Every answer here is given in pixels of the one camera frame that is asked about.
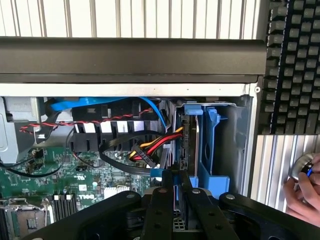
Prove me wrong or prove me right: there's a blue plastic disk carrier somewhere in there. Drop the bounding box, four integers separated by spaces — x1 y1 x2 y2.
189 106 231 195
149 103 204 211

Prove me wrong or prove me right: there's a grey metal disk bay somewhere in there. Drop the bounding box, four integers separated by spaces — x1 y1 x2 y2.
174 100 254 196

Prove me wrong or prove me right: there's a hard disk with black edge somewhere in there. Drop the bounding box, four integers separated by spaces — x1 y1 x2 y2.
178 113 201 176

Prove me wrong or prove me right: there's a person's bare hand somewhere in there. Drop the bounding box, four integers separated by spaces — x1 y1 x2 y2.
283 152 320 227

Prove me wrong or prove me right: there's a white board connector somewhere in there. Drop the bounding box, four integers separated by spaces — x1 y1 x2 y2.
103 185 131 200

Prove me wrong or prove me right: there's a green motherboard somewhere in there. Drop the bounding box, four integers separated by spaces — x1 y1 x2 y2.
0 146 166 240

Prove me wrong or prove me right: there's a black RAM slot white clip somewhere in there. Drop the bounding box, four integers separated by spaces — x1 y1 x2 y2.
51 194 64 223
63 193 77 219

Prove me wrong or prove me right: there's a round silver controller knob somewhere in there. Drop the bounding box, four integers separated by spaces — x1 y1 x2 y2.
290 153 317 182

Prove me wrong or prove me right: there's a black fan shroud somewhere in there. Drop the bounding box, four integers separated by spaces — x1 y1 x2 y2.
69 97 174 154

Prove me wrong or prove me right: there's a silver CPU socket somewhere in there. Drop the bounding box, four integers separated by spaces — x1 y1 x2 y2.
0 198 54 240

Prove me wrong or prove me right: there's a silver metal drive cage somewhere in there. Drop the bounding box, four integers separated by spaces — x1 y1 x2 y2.
0 96 49 165

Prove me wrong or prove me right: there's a black keyboard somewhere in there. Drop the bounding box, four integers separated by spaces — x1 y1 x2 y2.
258 0 320 136

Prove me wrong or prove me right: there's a black and silver PC case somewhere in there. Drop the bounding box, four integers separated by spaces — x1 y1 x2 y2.
0 36 267 240

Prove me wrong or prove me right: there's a black flat data wire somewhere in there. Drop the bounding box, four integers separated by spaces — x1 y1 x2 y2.
98 129 174 176

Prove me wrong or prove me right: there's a thin black wire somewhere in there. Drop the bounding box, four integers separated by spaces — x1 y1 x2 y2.
0 126 76 179

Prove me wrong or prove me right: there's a yellow red black power wire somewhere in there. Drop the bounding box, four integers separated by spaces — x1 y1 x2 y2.
127 126 185 164

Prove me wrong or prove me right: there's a red and black twisted wire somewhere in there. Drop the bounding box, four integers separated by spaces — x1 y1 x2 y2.
19 107 154 135

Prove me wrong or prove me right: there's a blue flat data wire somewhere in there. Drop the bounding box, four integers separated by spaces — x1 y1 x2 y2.
49 96 173 131

